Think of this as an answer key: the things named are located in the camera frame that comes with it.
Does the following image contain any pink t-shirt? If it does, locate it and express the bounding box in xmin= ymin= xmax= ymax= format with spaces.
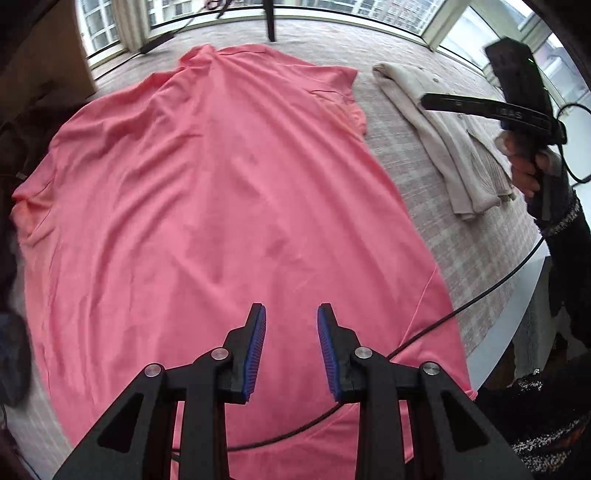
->
xmin=12 ymin=45 xmax=470 ymax=479

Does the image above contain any person's right forearm sleeve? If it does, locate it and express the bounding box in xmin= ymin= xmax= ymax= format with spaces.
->
xmin=476 ymin=180 xmax=590 ymax=479

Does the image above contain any person's right hand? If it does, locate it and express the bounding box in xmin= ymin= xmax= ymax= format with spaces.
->
xmin=495 ymin=131 xmax=562 ymax=199

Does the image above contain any cream knit cardigan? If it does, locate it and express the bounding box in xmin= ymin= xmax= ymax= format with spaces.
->
xmin=373 ymin=62 xmax=516 ymax=221

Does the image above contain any pink plaid tablecloth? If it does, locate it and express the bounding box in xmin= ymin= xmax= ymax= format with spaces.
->
xmin=8 ymin=19 xmax=537 ymax=479

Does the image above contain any black garment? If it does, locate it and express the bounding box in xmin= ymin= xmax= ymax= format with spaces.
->
xmin=0 ymin=312 xmax=32 ymax=408

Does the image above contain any dark brown garment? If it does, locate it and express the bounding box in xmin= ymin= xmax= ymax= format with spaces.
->
xmin=1 ymin=82 xmax=89 ymax=312

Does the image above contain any wooden board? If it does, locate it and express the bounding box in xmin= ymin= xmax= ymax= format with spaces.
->
xmin=1 ymin=1 xmax=96 ymax=120

